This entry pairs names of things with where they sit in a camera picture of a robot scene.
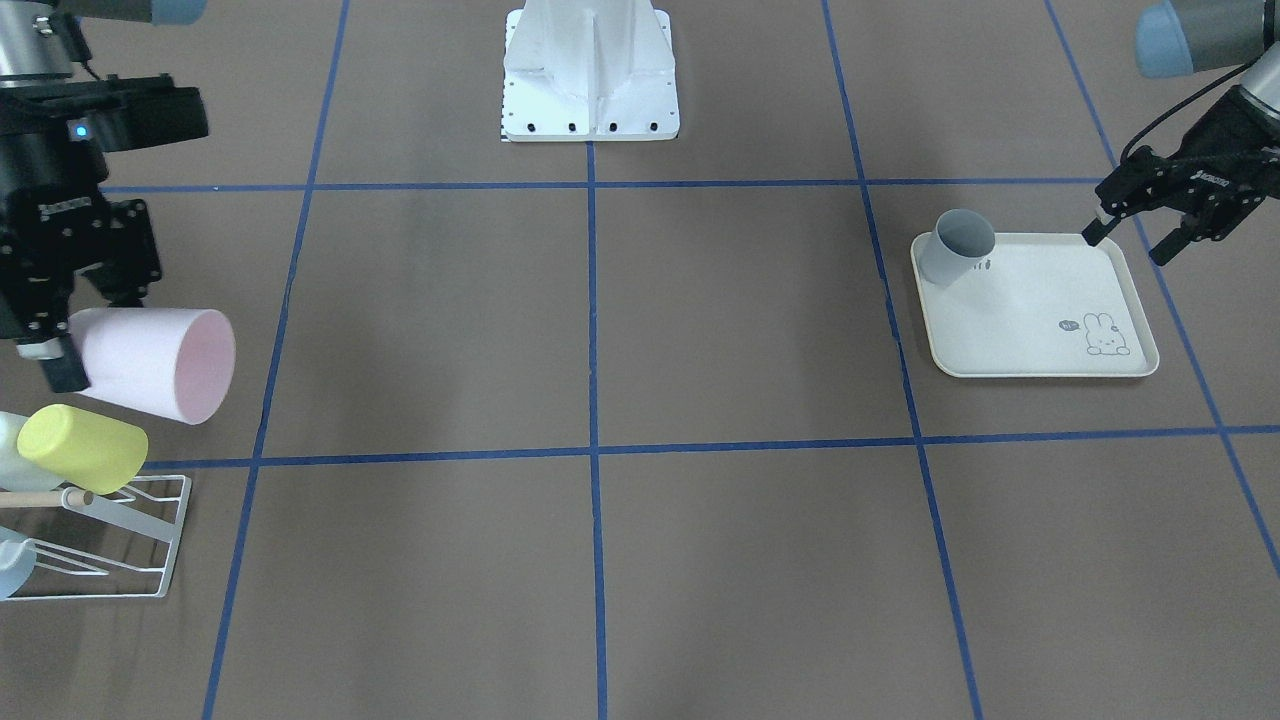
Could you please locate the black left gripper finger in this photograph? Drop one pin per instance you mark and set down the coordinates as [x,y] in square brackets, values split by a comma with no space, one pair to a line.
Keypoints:
[1177,240]
[1104,222]

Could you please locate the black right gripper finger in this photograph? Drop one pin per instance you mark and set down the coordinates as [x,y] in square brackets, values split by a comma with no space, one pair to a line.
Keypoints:
[62,364]

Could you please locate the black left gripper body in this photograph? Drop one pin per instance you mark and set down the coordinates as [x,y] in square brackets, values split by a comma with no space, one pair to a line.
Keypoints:
[1226,152]

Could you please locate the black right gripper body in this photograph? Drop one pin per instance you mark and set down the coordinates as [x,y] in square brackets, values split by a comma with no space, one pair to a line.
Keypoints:
[42,165]

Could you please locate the yellow plastic cup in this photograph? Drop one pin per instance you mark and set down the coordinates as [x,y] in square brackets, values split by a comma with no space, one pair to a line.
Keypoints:
[89,450]

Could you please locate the pink plastic cup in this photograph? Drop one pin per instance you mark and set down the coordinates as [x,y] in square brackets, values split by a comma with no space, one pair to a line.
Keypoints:
[170,362]

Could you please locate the grey plastic cup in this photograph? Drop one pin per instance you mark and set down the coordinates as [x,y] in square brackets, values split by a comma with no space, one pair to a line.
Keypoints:
[959,239]

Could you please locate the light blue plastic cup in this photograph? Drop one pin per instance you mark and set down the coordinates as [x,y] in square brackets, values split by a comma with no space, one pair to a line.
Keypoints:
[18,561]

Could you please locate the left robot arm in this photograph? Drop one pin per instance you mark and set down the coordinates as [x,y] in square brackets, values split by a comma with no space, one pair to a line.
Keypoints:
[1179,38]

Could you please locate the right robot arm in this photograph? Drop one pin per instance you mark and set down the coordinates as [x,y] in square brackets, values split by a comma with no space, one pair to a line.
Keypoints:
[43,42]

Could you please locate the cream plastic tray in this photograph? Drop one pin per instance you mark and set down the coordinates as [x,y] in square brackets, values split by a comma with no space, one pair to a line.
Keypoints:
[1041,305]

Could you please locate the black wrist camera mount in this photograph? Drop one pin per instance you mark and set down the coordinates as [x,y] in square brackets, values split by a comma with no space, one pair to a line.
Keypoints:
[118,114]

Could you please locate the white wire cup rack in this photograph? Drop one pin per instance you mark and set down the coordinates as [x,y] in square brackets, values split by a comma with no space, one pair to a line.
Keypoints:
[122,546]

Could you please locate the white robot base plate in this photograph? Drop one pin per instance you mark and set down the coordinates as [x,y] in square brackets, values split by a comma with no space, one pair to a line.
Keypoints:
[589,71]

